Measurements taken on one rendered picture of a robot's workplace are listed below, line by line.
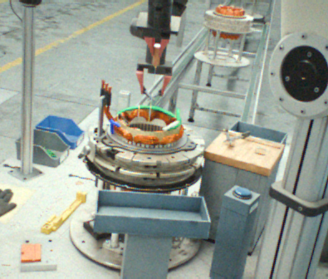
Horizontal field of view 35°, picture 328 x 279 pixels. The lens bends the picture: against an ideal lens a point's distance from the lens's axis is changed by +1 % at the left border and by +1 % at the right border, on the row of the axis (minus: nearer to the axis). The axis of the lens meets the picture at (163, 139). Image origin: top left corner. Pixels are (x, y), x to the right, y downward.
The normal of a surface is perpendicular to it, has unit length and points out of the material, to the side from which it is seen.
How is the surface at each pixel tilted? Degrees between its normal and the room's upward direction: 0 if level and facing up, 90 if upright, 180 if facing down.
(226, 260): 90
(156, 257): 90
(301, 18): 109
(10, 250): 0
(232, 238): 90
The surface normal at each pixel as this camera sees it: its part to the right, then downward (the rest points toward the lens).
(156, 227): 0.07, 0.40
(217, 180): -0.39, 0.32
